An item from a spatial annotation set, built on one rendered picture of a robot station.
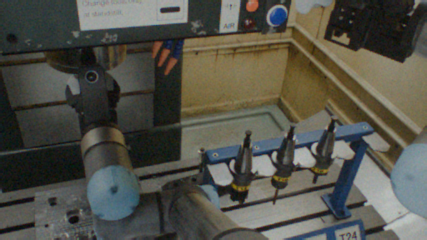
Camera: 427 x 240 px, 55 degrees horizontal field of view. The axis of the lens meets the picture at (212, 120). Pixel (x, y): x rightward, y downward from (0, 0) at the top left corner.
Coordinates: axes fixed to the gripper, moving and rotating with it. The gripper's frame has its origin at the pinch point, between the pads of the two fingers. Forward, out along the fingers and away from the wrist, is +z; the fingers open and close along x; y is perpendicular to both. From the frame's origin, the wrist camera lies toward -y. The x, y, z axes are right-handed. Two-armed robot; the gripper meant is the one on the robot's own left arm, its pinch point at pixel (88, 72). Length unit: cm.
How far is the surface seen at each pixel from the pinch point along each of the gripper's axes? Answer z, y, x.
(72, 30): -21.6, -20.2, -2.4
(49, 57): -5.4, -7.4, -6.8
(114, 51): -7.7, -8.7, 4.7
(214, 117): 77, 81, 62
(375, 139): -15, 20, 70
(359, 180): 3, 61, 92
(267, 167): -17.7, 20.4, 36.8
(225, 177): -18.1, 20.4, 26.0
